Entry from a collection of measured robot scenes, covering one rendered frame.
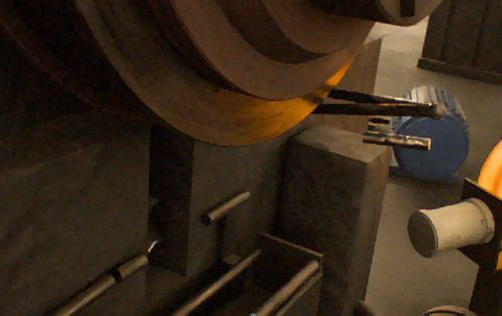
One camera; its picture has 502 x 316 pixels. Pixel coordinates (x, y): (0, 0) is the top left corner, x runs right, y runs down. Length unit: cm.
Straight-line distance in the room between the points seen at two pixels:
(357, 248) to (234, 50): 41
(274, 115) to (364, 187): 25
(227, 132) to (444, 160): 223
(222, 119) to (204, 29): 8
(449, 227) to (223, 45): 54
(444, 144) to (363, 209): 190
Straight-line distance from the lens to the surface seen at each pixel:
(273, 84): 41
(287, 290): 60
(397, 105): 53
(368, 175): 68
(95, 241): 50
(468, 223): 85
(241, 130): 42
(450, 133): 257
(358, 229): 71
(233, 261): 65
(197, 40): 33
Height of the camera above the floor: 104
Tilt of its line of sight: 22 degrees down
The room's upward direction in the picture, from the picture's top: 5 degrees clockwise
